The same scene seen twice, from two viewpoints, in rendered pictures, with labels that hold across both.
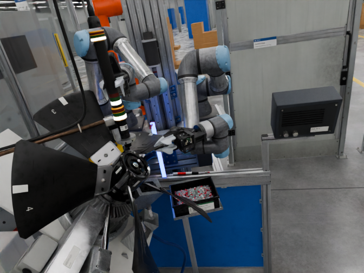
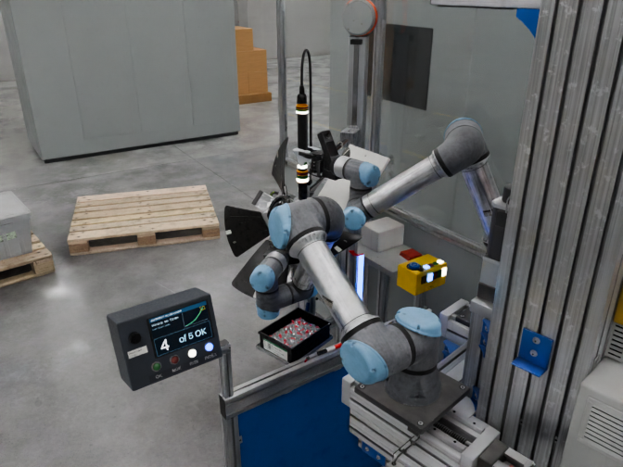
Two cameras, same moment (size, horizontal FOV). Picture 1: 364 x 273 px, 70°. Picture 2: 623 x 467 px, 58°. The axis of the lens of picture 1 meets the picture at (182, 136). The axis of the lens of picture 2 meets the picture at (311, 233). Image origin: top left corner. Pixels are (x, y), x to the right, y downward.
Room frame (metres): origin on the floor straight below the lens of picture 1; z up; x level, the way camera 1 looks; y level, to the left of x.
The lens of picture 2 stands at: (2.25, -1.20, 2.05)
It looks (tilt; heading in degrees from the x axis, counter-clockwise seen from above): 25 degrees down; 134
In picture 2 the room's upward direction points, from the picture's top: straight up
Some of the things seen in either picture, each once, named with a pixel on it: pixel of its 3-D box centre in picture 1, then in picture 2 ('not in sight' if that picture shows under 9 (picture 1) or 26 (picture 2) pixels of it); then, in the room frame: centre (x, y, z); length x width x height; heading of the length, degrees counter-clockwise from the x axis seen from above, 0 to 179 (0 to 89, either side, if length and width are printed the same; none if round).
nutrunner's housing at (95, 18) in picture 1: (111, 84); (302, 149); (0.85, 0.20, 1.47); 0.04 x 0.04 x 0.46
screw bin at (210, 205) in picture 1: (193, 196); (295, 334); (1.01, -0.01, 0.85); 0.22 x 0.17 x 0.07; 93
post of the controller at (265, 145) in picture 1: (265, 153); (225, 369); (1.10, -0.39, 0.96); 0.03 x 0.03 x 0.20; 79
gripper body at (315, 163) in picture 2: (118, 83); (326, 164); (0.97, 0.20, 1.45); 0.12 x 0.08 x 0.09; 179
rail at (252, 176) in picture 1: (184, 181); (336, 356); (1.18, 0.03, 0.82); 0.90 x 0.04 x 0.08; 79
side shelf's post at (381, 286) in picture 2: not in sight; (380, 329); (0.84, 0.76, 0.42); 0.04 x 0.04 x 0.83; 79
